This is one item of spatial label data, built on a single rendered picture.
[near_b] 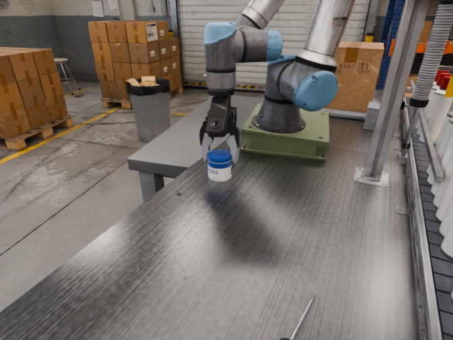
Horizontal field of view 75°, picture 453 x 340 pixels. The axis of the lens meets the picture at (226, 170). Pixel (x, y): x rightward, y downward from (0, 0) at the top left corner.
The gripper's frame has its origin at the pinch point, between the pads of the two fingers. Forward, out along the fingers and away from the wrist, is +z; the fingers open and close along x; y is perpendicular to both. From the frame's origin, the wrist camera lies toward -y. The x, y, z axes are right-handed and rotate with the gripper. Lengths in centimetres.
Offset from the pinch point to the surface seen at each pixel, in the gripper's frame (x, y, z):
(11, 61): 245, 185, 5
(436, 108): -62, 24, -12
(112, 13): 304, 493, -35
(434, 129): -63, 23, -6
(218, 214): -3.5, -18.4, 4.8
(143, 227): 11.8, -26.1, 4.8
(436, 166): -49, -11, -8
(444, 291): -42, -37, 0
